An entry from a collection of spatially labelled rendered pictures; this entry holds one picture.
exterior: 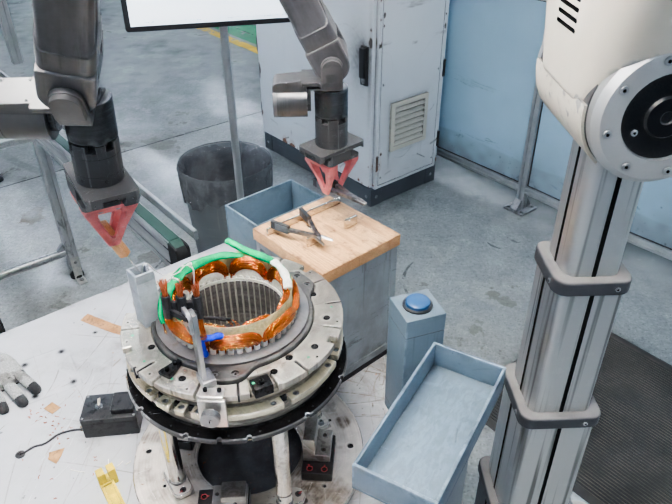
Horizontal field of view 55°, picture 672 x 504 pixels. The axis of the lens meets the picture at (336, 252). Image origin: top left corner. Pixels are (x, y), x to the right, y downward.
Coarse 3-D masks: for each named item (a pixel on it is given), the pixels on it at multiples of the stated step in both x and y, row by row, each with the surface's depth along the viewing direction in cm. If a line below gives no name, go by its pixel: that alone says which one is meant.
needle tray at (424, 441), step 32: (448, 352) 93; (416, 384) 90; (448, 384) 92; (480, 384) 92; (384, 416) 82; (416, 416) 87; (448, 416) 87; (480, 416) 82; (384, 448) 83; (416, 448) 83; (448, 448) 83; (352, 480) 78; (384, 480) 74; (416, 480) 79; (448, 480) 74
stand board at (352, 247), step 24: (288, 216) 124; (312, 216) 124; (336, 216) 123; (360, 216) 123; (264, 240) 118; (288, 240) 117; (336, 240) 116; (360, 240) 116; (384, 240) 116; (312, 264) 110; (336, 264) 110; (360, 264) 114
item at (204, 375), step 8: (192, 312) 76; (192, 320) 76; (192, 336) 79; (200, 344) 78; (200, 352) 79; (200, 360) 80; (200, 368) 81; (208, 368) 84; (200, 376) 82; (208, 376) 82; (208, 384) 82; (216, 384) 82
